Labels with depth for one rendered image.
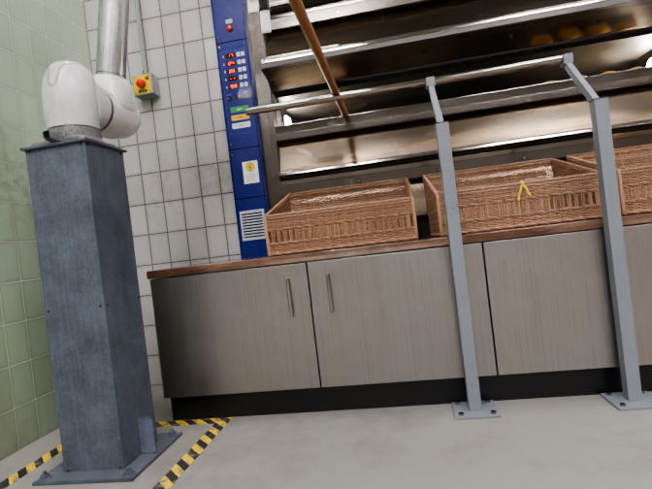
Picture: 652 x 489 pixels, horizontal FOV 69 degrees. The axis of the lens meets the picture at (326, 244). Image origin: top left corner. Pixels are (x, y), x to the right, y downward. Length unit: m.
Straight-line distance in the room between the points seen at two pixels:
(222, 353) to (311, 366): 0.33
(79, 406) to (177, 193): 1.16
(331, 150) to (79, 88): 1.08
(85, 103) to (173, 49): 0.97
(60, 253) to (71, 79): 0.54
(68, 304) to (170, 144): 1.12
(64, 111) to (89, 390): 0.85
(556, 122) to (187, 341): 1.77
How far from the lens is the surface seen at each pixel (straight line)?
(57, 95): 1.71
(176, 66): 2.57
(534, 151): 2.28
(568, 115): 2.35
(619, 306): 1.73
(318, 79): 2.33
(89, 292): 1.59
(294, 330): 1.72
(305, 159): 2.25
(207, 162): 2.40
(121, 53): 1.95
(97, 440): 1.68
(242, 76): 2.39
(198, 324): 1.83
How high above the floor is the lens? 0.61
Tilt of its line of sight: level
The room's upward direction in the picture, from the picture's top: 7 degrees counter-clockwise
